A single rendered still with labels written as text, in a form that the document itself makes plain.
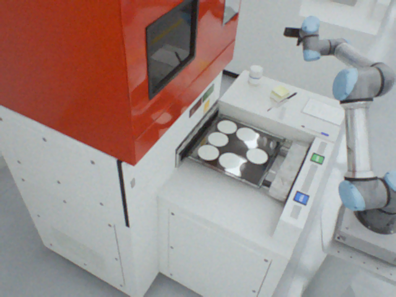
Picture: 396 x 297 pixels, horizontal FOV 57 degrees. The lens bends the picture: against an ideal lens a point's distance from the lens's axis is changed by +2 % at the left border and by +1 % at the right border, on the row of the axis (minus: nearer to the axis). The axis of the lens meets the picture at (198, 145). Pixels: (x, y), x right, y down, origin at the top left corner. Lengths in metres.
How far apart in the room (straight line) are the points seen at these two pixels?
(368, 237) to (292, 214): 0.32
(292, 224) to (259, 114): 0.65
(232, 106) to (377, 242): 0.92
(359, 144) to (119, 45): 0.95
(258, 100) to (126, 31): 1.17
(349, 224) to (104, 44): 1.18
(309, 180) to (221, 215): 0.41
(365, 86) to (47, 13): 1.07
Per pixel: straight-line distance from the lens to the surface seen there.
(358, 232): 1.64
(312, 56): 1.79
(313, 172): 1.69
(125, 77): 0.99
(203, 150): 1.74
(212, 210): 1.62
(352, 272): 1.98
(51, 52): 1.15
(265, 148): 1.81
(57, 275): 2.46
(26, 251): 2.60
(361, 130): 1.47
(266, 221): 1.63
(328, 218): 1.73
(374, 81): 1.49
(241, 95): 1.99
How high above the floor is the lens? 2.13
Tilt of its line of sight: 45 degrees down
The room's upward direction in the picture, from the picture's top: 5 degrees clockwise
